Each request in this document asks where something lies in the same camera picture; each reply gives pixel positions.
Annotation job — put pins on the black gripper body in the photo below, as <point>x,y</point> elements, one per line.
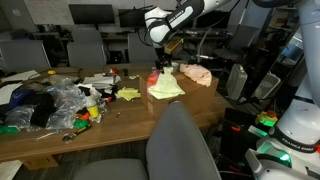
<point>162,56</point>

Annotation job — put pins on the pink orange shirt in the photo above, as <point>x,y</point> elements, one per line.
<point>153,79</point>

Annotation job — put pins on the yellow green shirt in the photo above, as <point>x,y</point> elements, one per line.
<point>165,86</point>

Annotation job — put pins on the peach shirt orange print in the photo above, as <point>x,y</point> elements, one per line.
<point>198,74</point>

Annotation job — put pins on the grey conference chair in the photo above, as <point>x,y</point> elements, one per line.
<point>140,48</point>
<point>86,54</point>
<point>23,55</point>
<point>87,36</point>

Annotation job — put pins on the large cardboard box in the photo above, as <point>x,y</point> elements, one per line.
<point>186,100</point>

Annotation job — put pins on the dark grey desk chair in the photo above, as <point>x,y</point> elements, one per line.
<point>236,43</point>

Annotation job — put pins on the grey swivel office chair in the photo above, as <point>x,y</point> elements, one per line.
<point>176,143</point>

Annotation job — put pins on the small cardboard box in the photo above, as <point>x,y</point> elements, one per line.
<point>40,162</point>

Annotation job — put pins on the small black device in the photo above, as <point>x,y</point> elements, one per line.
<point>125,72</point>

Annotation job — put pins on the yellow cloth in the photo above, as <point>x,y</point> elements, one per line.
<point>128,93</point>

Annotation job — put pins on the black computer monitor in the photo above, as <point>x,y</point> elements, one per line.
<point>136,18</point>
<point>213,19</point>
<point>91,14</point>

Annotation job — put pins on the red ball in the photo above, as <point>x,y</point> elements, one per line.
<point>114,70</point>

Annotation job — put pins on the small red tool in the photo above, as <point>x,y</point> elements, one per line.
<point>110,99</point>

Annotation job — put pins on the small black metal bit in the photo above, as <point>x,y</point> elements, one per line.
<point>118,115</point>

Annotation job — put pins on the white paper stack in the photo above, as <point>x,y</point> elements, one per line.
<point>98,81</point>

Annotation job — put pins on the white space heater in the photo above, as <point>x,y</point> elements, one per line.
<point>236,81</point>

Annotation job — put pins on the clear plastic water bottle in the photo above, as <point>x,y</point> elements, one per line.
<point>101,104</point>

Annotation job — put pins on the white bottle yellow label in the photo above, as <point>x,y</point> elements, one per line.
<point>92,106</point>

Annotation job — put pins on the orange black bar clamp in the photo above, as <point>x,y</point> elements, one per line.
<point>235,128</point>

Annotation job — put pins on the orange plastic object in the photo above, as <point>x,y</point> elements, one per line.
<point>83,116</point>

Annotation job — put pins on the green plastic object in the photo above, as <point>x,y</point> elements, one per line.
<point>81,123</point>

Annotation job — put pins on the black yellow hand tool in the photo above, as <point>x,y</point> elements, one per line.
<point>76,133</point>

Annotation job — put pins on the green lit light bar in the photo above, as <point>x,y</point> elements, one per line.
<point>257,131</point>

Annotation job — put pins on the metal shelf rack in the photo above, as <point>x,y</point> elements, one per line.
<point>283,23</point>

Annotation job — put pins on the white whiteboard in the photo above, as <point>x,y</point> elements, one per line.
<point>50,11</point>

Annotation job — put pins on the black garment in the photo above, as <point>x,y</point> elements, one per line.
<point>41,108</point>

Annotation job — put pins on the white paper sheet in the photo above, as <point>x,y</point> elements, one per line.
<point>8,93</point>
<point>20,76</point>

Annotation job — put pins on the blue garment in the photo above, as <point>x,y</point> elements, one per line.
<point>20,96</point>

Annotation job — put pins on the white floor sheet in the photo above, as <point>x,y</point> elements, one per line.
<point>8,170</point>

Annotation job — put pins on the gold wrist camera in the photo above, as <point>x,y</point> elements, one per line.
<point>173,45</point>

